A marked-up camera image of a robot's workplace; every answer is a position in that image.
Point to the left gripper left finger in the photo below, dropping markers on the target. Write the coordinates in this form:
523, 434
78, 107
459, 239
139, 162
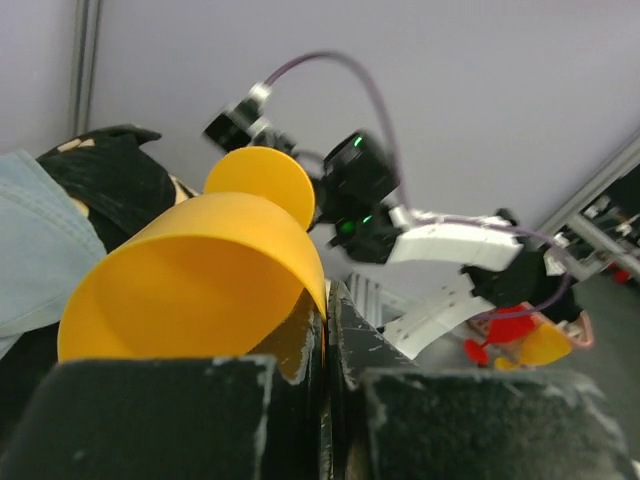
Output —
250, 417

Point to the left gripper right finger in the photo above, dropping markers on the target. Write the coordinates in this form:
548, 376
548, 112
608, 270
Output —
393, 420

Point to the orange wine glass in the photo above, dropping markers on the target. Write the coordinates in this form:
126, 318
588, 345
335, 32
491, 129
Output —
212, 276

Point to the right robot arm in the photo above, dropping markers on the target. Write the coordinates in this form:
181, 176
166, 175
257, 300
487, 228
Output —
506, 271

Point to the red wine glass background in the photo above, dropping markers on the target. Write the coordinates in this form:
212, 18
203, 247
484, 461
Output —
506, 332

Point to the yellow wine glass background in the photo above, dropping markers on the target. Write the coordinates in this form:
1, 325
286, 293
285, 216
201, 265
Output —
543, 346

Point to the light blue folded towel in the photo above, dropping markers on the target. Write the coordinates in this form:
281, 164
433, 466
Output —
47, 248

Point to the black patterned blanket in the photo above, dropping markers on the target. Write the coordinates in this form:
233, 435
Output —
120, 189

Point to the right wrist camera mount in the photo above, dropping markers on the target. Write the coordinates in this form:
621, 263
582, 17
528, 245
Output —
243, 124

